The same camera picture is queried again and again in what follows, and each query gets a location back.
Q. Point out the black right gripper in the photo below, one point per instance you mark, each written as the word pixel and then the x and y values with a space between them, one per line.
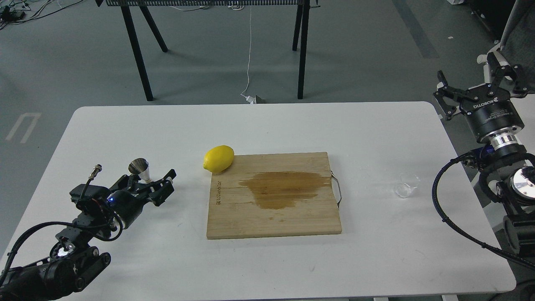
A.
pixel 487 109

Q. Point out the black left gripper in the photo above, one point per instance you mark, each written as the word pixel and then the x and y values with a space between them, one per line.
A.
pixel 123 201

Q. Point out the steel double jigger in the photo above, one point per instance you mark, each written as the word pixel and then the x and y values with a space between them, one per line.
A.
pixel 140 168

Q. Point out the small clear glass cup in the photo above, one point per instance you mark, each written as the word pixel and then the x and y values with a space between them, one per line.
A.
pixel 406 185

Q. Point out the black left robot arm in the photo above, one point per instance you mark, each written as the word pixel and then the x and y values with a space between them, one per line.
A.
pixel 72 264

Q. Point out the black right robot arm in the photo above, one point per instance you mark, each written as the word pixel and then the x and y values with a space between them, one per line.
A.
pixel 506 169

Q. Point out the white side table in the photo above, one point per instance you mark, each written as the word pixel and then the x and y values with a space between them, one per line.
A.
pixel 526 110

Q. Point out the person in grey clothes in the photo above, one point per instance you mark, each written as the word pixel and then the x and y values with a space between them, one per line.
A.
pixel 518 39

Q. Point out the yellow lemon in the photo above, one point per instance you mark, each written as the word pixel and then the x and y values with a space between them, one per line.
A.
pixel 218 159

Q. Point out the bamboo cutting board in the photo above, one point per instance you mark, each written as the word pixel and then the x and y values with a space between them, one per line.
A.
pixel 273 195

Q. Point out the black metal trestle table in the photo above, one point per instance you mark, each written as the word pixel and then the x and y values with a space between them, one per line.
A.
pixel 213 38

